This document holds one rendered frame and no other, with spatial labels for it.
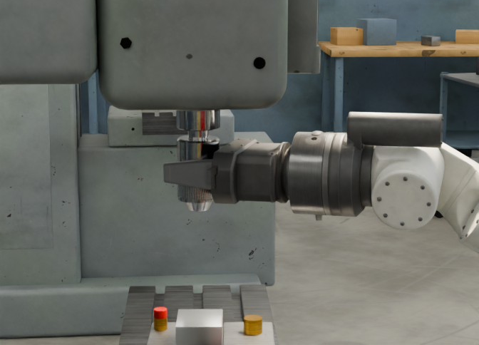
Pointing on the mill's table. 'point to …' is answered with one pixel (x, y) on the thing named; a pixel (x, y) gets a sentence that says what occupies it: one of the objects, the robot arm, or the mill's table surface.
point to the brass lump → (252, 325)
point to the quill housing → (192, 46)
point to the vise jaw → (235, 333)
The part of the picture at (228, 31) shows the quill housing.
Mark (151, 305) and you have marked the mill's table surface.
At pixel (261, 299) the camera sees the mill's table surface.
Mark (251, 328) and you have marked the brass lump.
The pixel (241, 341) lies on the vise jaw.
